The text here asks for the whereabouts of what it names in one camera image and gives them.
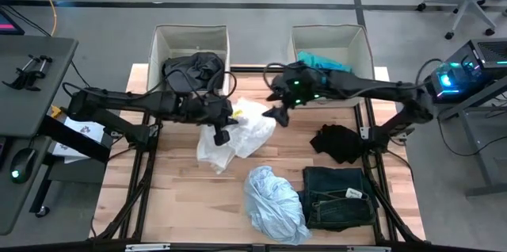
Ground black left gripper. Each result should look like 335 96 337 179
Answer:
185 92 242 147

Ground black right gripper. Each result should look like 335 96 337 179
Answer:
261 65 330 128

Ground white garment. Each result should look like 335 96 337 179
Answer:
196 97 277 175

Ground dark grey garment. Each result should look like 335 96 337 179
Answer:
162 52 227 95

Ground small black garment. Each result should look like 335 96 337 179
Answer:
309 124 365 165

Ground teal garment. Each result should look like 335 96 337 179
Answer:
296 50 353 74

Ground dark denim jeans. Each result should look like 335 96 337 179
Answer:
297 166 379 232

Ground light blue shirt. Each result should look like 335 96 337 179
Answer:
243 165 313 246

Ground beige fabric bin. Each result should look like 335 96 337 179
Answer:
147 24 231 97
288 24 375 109

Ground white printed paper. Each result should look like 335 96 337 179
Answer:
51 116 106 165

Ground grey side table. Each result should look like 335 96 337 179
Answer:
0 36 79 139

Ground black clamp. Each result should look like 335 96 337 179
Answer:
2 58 44 93
15 54 54 79

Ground black computer with lights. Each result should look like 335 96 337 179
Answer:
425 37 507 105

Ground grey metal desk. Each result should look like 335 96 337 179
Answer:
436 77 507 198

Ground black computer mouse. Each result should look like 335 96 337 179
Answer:
10 147 38 185

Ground white office chair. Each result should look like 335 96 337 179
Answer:
415 0 507 41

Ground monitor with pink line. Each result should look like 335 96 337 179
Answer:
0 8 25 36

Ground black aluminium table frame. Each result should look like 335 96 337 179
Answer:
90 65 428 252

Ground silver bracket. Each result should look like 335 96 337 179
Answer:
346 245 392 252
124 243 172 252

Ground black computer cable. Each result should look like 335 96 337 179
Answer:
436 115 507 158

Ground yellow cable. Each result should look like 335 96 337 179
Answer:
25 0 59 37

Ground black floor cable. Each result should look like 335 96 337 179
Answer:
0 4 91 87

